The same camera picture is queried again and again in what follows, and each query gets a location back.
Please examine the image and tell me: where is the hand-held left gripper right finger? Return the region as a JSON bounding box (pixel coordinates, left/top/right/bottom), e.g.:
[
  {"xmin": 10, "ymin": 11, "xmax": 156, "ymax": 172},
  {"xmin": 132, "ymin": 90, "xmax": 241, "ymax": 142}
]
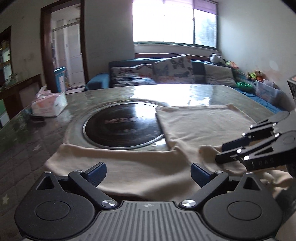
[{"xmin": 180, "ymin": 163, "xmax": 263, "ymax": 208}]

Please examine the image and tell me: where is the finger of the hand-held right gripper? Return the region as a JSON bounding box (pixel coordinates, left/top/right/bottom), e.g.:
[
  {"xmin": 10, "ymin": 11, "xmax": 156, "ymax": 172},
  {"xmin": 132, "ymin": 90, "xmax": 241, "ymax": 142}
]
[
  {"xmin": 215, "ymin": 132, "xmax": 284, "ymax": 165},
  {"xmin": 221, "ymin": 111, "xmax": 290, "ymax": 152}
]

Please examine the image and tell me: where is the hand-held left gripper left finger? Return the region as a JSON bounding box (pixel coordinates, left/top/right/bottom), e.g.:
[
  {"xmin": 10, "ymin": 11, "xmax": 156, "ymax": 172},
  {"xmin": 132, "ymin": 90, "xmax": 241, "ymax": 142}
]
[{"xmin": 35, "ymin": 162, "xmax": 117, "ymax": 208}]

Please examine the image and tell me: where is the cream garment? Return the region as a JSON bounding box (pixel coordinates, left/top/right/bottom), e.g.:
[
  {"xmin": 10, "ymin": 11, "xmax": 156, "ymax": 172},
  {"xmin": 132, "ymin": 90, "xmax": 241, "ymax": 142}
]
[{"xmin": 44, "ymin": 104, "xmax": 294, "ymax": 202}]

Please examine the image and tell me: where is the round black induction cooktop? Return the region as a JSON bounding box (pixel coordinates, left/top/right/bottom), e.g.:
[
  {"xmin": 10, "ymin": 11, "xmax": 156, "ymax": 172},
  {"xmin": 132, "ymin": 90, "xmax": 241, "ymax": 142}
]
[{"xmin": 82, "ymin": 102, "xmax": 167, "ymax": 150}]

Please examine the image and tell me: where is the clear plastic storage box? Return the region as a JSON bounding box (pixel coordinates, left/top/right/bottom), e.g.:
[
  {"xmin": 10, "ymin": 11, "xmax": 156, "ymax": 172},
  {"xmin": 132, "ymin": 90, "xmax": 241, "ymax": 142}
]
[{"xmin": 255, "ymin": 79, "xmax": 286, "ymax": 108}]

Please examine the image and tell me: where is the blue throw cloth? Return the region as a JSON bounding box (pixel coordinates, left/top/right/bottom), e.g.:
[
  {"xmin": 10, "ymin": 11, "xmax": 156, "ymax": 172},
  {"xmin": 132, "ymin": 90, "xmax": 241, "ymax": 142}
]
[{"xmin": 233, "ymin": 87, "xmax": 278, "ymax": 112}]

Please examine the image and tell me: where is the green bowl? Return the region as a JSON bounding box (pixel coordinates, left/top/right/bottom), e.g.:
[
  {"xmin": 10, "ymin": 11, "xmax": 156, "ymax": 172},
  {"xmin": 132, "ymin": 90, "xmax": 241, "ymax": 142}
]
[{"xmin": 236, "ymin": 82, "xmax": 253, "ymax": 91}]

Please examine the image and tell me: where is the grey pillow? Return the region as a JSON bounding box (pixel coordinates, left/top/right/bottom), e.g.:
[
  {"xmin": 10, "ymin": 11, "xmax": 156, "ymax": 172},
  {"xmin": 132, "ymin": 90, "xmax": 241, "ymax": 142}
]
[{"xmin": 203, "ymin": 63, "xmax": 237, "ymax": 88}]

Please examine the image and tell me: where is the pink and green toy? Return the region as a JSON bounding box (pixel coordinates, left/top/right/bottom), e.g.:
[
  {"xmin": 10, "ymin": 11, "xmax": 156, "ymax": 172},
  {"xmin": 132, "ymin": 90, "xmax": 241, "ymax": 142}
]
[{"xmin": 223, "ymin": 60, "xmax": 238, "ymax": 70}]

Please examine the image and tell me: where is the tissue box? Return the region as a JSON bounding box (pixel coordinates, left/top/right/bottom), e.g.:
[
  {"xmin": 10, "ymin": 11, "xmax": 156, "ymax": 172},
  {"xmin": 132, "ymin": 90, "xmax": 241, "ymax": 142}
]
[{"xmin": 31, "ymin": 86, "xmax": 68, "ymax": 117}]

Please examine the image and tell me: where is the blue corner sofa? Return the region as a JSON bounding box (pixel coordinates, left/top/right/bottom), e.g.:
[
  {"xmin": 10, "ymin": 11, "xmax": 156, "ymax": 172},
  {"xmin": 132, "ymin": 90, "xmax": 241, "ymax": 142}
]
[{"xmin": 84, "ymin": 58, "xmax": 289, "ymax": 114}]

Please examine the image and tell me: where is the upright butterfly print pillow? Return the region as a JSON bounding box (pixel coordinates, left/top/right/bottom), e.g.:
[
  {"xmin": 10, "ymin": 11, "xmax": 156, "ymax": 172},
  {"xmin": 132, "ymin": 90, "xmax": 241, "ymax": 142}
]
[{"xmin": 153, "ymin": 54, "xmax": 193, "ymax": 84}]

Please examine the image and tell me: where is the blue cabinet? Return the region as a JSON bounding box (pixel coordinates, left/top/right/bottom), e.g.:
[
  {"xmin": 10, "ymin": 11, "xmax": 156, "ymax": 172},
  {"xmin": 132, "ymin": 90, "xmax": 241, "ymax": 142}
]
[{"xmin": 54, "ymin": 67, "xmax": 67, "ymax": 93}]

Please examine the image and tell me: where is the flat butterfly print pillow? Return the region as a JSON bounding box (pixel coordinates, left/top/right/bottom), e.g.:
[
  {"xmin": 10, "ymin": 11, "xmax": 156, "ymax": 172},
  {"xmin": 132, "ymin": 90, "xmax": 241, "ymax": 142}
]
[{"xmin": 110, "ymin": 65, "xmax": 158, "ymax": 88}]

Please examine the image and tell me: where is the dark wooden chair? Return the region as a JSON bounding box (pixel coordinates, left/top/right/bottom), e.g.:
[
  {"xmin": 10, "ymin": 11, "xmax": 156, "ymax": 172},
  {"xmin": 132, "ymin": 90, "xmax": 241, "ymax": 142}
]
[{"xmin": 0, "ymin": 74, "xmax": 43, "ymax": 127}]

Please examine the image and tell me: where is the window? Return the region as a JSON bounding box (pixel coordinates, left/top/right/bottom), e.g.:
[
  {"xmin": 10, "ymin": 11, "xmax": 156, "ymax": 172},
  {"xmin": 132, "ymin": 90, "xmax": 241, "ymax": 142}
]
[{"xmin": 132, "ymin": 0, "xmax": 219, "ymax": 49}]

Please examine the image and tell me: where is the wooden display cabinet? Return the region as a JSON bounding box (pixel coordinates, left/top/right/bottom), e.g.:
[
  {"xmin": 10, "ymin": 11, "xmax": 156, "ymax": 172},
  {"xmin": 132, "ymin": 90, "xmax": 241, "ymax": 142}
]
[{"xmin": 0, "ymin": 25, "xmax": 13, "ymax": 88}]

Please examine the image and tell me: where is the dark wooden door frame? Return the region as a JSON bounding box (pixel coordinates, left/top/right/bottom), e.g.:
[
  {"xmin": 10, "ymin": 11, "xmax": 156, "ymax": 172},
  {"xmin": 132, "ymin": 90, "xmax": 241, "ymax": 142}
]
[{"xmin": 40, "ymin": 0, "xmax": 89, "ymax": 93}]

